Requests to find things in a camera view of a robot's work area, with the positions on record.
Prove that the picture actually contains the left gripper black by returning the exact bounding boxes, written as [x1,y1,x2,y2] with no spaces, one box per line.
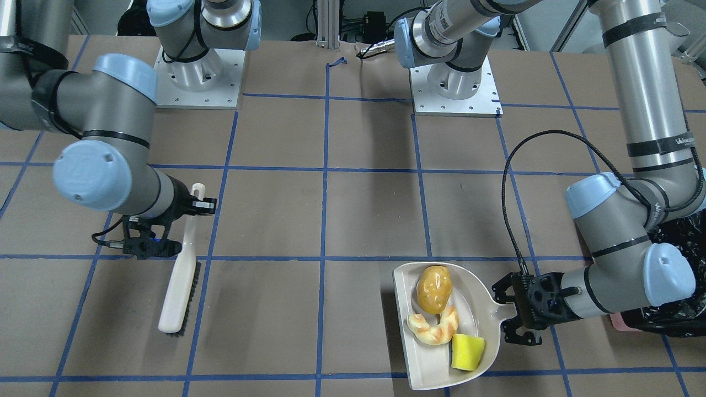
[492,272,580,346]

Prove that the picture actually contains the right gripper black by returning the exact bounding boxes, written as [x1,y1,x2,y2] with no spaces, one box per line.
[162,176,218,227]

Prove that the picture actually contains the yellow sponge piece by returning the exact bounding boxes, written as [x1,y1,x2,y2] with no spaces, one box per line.
[450,334,486,371]

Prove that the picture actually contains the beige plastic dustpan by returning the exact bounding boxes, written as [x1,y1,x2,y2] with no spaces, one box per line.
[393,262,517,390]

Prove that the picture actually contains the toy croissant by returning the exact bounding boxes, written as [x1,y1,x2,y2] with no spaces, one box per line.
[407,305,459,345]

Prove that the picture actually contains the white hand brush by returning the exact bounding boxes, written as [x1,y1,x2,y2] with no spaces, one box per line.
[157,214,200,336]

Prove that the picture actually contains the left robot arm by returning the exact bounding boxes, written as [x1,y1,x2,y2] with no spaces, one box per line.
[492,1,704,345]

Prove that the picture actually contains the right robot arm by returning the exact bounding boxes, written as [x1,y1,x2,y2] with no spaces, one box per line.
[2,1,261,226]

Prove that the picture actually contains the bin with black bag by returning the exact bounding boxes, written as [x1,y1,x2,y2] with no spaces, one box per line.
[609,212,706,334]

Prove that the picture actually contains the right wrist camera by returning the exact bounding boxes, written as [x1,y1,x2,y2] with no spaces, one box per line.
[91,216,182,260]

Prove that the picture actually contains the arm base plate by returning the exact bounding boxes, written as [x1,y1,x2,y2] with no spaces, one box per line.
[154,48,249,110]
[409,57,504,117]

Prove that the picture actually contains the aluminium frame post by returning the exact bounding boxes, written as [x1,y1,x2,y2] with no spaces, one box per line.
[315,0,342,52]

